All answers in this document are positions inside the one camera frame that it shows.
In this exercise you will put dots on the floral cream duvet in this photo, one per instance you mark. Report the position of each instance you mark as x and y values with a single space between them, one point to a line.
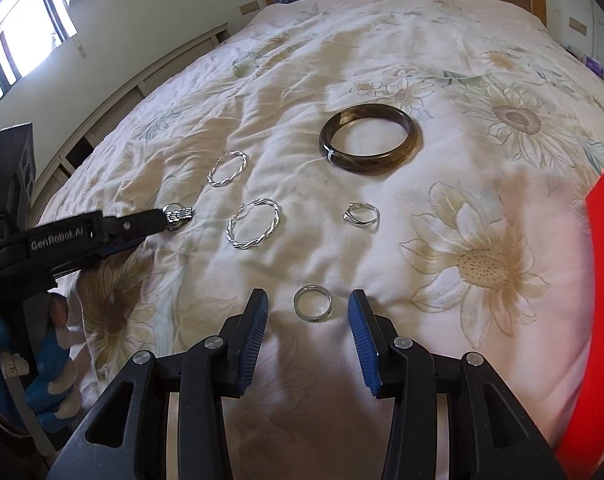
382 85

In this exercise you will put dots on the low white wall cabinet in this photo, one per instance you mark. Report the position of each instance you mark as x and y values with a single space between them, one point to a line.
147 75

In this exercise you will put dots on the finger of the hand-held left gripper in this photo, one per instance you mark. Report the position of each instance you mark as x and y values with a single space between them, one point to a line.
112 252
137 222

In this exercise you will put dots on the person's left hand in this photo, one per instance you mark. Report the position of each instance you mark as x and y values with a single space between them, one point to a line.
54 370

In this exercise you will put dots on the beige wall socket panel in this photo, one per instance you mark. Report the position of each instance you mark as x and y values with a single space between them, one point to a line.
249 8
578 25

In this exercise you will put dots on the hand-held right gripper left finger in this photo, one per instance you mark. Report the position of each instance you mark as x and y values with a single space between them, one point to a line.
249 340

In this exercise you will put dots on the window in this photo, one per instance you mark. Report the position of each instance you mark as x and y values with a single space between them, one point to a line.
27 25

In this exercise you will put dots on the red cardboard box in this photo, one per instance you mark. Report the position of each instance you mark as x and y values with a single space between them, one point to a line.
602 310

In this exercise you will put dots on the dark green stone bangle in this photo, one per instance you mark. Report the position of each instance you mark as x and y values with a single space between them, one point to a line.
368 164

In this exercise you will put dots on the purple tissue box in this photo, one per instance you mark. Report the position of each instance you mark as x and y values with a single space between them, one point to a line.
596 66

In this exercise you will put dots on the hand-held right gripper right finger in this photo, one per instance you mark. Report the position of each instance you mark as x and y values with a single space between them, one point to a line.
364 345

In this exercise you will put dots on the twisted silver hoop earring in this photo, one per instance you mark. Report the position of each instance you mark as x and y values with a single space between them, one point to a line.
242 245
214 180

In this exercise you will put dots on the silver wrist watch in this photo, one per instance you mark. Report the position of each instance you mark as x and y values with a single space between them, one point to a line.
179 216

